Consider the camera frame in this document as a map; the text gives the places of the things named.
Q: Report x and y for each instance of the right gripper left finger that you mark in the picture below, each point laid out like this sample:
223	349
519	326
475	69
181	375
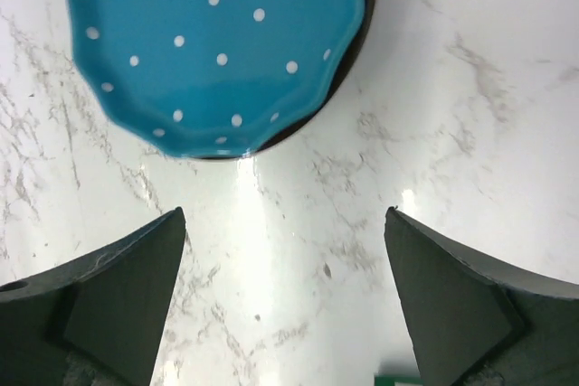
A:
95	320

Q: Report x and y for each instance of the green mat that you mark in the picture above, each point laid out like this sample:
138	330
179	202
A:
390	380

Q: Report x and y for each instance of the brown rimmed beige plate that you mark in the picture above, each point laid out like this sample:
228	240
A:
344	67

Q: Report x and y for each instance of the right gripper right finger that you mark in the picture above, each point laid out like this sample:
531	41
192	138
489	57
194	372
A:
477	320

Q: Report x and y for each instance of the blue scalloped plate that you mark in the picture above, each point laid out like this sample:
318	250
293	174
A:
210	77

